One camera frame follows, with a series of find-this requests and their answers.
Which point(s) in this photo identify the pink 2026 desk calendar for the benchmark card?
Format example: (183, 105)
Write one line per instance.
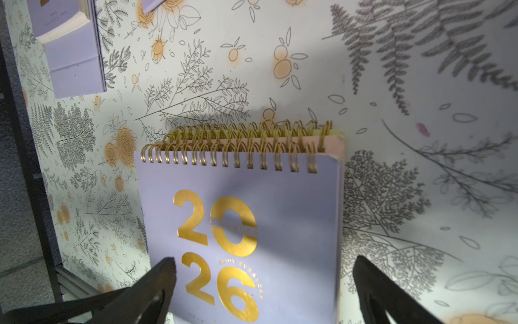
(171, 150)

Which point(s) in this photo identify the green 2026 desk calendar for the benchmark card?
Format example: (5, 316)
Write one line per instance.
(252, 130)

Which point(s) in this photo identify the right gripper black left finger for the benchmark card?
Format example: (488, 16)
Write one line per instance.
(147, 301)

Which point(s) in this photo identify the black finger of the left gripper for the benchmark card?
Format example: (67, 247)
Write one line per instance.
(61, 311)

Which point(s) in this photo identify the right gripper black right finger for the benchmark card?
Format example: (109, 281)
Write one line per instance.
(379, 297)

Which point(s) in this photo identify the purple 2026 calendar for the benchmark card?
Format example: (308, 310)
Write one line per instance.
(149, 5)
(69, 34)
(255, 236)

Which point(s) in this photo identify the floral patterned table mat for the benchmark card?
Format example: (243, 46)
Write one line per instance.
(425, 93)

